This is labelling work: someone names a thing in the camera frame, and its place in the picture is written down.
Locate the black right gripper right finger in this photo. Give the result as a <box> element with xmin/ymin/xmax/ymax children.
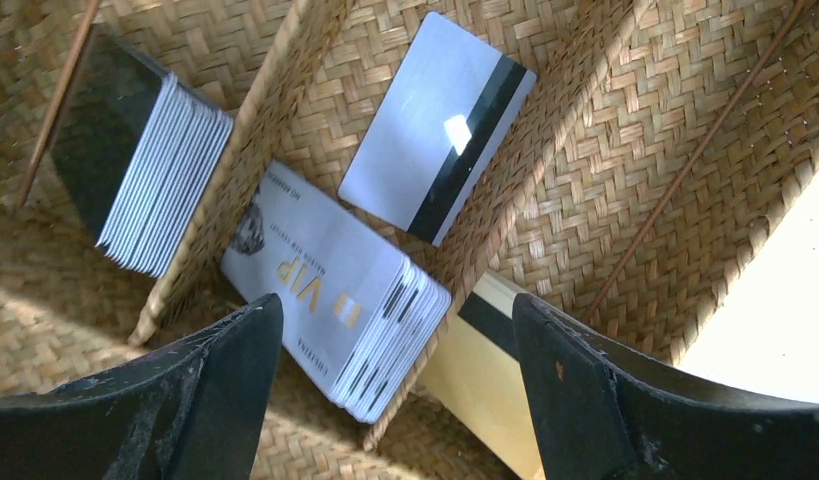
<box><xmin>512</xmin><ymin>294</ymin><xmax>819</xmax><ymax>479</ymax></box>

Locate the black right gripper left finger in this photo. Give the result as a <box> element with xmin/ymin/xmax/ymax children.
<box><xmin>0</xmin><ymin>294</ymin><xmax>283</xmax><ymax>479</ymax></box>

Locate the gold card stack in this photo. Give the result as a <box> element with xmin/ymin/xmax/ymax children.
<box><xmin>420</xmin><ymin>271</ymin><xmax>545</xmax><ymax>479</ymax></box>

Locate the silver card stack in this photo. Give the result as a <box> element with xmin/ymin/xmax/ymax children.
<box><xmin>221</xmin><ymin>162</ymin><xmax>451</xmax><ymax>424</ymax></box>

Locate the black card stack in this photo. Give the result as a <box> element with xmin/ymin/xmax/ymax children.
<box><xmin>50</xmin><ymin>24</ymin><xmax>234</xmax><ymax>278</ymax></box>

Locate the loose silver striped card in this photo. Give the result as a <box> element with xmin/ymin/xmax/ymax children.
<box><xmin>338</xmin><ymin>12</ymin><xmax>536</xmax><ymax>246</ymax></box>

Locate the woven wicker divided tray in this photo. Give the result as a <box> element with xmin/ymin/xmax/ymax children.
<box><xmin>0</xmin><ymin>0</ymin><xmax>819</xmax><ymax>480</ymax></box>

